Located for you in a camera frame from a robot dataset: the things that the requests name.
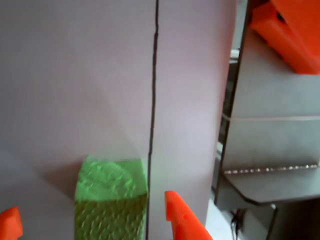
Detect thin black cable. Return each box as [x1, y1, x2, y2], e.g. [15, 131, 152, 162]
[229, 208, 245, 240]

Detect green textured cube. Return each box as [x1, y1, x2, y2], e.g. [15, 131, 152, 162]
[74, 154, 149, 240]

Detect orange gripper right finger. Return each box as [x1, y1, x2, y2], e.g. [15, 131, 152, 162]
[164, 190, 214, 240]

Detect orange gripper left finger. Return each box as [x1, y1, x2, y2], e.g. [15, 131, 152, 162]
[0, 206, 24, 240]

